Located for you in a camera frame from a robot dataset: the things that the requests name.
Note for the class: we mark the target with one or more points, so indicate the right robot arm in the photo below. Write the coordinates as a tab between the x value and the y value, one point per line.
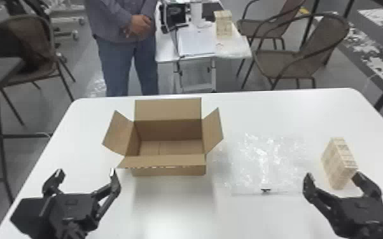
362	235

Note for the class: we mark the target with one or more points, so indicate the cardboard box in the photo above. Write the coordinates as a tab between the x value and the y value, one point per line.
169	147

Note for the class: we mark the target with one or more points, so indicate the person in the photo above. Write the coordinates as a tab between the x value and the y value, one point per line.
124	50

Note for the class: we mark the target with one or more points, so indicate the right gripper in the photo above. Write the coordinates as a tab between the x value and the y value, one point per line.
362	215

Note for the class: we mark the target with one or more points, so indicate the white roll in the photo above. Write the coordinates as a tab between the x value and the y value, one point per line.
198	13

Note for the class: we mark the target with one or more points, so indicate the black device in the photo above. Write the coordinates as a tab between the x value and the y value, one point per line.
173	16

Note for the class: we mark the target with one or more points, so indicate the white side table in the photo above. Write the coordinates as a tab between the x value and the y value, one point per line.
231	46

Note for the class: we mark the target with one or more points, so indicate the beige wooden block stack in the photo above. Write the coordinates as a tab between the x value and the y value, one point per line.
223	22
338	163

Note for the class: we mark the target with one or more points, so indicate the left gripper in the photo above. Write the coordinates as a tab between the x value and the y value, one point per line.
73	208

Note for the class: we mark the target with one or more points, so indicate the clear bubble wrap bag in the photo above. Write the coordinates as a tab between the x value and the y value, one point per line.
261	160

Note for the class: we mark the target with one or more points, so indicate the white paper sheet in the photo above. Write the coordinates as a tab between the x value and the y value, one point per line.
196	41

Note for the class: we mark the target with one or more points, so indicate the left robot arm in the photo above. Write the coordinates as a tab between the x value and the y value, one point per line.
71	234

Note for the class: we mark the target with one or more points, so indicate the brown chair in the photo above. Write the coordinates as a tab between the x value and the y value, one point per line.
18	46
268	23
298	53

